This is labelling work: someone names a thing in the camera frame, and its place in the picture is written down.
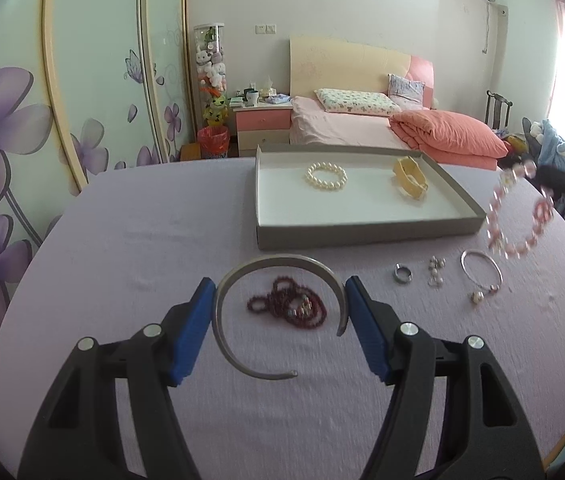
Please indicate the dark wooden chair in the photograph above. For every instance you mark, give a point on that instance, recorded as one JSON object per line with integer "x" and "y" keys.
{"x": 497, "y": 110}

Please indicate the floral white pillow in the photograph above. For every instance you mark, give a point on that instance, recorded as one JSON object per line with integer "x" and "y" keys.
{"x": 356, "y": 102}

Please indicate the purple patterned pillow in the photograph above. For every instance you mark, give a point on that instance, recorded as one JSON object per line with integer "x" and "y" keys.
{"x": 405, "y": 93}

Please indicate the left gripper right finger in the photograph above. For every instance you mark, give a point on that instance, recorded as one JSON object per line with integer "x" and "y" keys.
{"x": 485, "y": 433}

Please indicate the grey cardboard tray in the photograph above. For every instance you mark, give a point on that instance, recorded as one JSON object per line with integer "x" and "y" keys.
{"x": 310, "y": 196}

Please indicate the large pearl pendant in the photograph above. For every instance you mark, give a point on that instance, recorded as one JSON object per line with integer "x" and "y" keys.
{"x": 477, "y": 297}

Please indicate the thin silver bangle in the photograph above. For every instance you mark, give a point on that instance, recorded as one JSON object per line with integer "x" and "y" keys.
{"x": 482, "y": 271}

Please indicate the floral sliding wardrobe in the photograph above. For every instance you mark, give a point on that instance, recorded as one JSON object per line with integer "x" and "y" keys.
{"x": 86, "y": 87}

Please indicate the bed with pink sheet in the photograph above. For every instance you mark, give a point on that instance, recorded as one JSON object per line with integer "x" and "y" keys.
{"x": 311, "y": 124}

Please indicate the beige pink headboard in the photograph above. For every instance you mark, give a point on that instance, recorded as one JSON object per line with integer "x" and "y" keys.
{"x": 317, "y": 62}

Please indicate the pink white nightstand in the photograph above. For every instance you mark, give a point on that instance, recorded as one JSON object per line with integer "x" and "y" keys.
{"x": 262, "y": 124}

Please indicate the pearl chain earrings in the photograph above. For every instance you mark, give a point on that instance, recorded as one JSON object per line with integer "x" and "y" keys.
{"x": 436, "y": 266}

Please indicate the red waste bin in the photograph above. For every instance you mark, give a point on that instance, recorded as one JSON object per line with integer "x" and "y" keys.
{"x": 214, "y": 142}

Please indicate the white wall socket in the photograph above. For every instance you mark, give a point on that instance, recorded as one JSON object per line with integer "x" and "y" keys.
{"x": 266, "y": 29}

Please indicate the clear tube of plush toys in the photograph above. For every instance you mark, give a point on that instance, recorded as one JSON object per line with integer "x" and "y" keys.
{"x": 211, "y": 73}

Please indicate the blue plush clothing pile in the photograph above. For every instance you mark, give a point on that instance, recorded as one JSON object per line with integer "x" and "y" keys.
{"x": 545, "y": 145}

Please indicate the grey cuff bangle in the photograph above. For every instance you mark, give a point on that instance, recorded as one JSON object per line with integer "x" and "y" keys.
{"x": 294, "y": 303}

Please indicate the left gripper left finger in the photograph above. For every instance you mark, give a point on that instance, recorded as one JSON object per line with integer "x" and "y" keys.
{"x": 76, "y": 433}

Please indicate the yellow wrist watch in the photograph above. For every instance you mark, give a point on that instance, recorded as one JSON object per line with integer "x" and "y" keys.
{"x": 411, "y": 178}

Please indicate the folded coral duvet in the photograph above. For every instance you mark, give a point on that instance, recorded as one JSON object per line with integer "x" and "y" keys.
{"x": 449, "y": 138}

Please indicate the small wooden stool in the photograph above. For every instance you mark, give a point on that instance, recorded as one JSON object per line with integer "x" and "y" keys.
{"x": 191, "y": 151}

